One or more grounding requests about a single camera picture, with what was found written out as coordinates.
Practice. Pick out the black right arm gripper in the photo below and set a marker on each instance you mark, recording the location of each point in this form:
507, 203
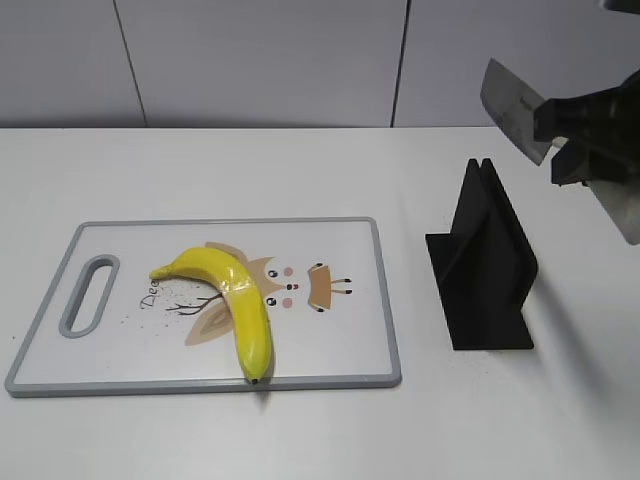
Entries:
608, 119

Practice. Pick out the white handled kitchen knife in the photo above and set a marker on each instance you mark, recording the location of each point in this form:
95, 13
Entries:
511, 102

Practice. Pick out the yellow plastic banana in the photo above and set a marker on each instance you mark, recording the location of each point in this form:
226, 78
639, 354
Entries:
238, 306

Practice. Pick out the black knife stand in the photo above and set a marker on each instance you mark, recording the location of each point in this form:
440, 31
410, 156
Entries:
484, 266

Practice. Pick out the white grey cutting board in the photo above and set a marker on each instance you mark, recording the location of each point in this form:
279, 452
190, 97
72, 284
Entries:
104, 327

